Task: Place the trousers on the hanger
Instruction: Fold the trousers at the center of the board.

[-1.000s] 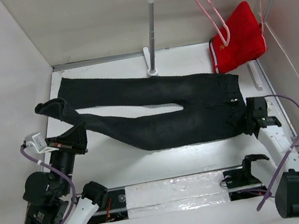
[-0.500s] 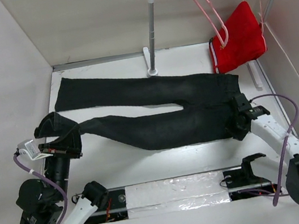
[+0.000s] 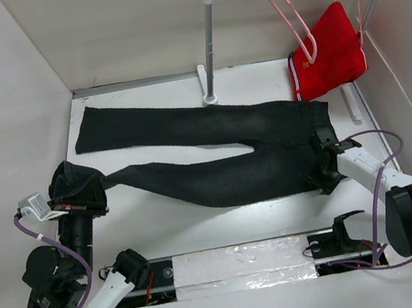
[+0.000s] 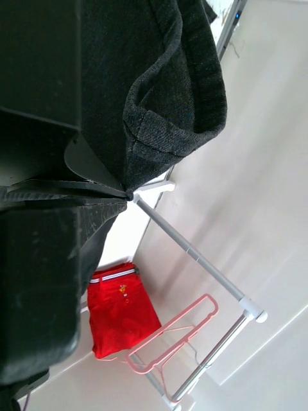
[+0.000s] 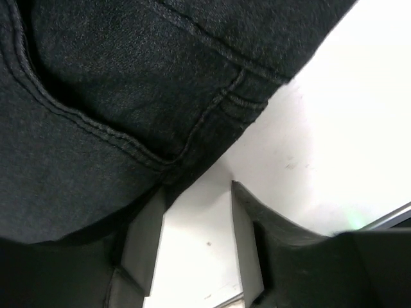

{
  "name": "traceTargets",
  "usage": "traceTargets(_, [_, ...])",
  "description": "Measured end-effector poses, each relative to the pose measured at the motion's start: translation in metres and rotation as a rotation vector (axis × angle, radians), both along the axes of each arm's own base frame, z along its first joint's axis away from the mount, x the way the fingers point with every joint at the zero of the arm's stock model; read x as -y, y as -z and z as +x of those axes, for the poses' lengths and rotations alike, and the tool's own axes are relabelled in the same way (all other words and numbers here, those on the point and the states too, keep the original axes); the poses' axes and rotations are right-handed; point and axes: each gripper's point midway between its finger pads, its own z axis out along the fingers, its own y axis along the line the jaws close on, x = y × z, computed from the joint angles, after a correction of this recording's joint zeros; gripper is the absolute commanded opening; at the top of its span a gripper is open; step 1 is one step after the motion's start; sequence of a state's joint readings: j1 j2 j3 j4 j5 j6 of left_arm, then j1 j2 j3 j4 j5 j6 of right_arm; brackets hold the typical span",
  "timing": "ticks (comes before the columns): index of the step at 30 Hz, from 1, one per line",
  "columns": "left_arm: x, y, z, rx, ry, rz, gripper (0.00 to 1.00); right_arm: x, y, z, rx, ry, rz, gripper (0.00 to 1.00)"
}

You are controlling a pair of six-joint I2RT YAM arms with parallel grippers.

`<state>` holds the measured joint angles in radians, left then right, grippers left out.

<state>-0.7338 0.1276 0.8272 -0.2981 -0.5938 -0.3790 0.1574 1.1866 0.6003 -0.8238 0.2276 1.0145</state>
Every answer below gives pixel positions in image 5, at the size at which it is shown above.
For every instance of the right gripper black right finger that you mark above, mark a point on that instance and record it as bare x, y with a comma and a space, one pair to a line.
281, 264

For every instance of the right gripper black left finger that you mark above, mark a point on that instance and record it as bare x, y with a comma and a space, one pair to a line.
136, 256

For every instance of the black denim trousers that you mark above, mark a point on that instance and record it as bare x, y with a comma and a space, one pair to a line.
101, 101

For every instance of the aluminium table edge rail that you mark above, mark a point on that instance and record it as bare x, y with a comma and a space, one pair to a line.
371, 264

